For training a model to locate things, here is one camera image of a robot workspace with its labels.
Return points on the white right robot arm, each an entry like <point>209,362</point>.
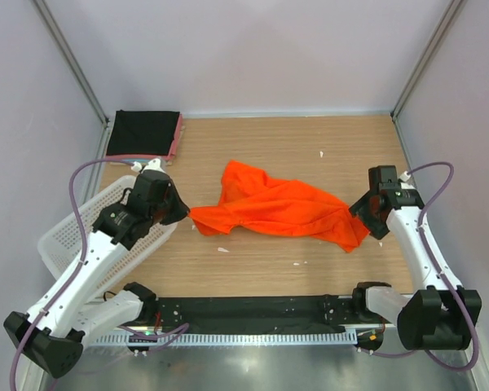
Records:
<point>424,277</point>

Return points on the light blue folded t-shirt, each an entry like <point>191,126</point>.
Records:
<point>130,160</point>

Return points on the pink folded t-shirt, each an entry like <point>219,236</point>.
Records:
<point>176,142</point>

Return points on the aluminium frame rail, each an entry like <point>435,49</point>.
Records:
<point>123,310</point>

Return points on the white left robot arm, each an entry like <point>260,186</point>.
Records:
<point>54,332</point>

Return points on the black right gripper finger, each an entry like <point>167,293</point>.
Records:
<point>377,224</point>
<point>365,208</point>

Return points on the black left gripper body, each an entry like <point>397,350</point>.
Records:
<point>156,211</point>

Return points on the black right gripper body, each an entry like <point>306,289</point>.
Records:
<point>363,208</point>

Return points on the orange t-shirt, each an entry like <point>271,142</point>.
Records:
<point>254,200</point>

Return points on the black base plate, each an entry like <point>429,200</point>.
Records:
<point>249,316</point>

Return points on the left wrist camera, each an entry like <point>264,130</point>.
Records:
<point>142,165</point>

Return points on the white slotted cable duct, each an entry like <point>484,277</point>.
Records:
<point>122,338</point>

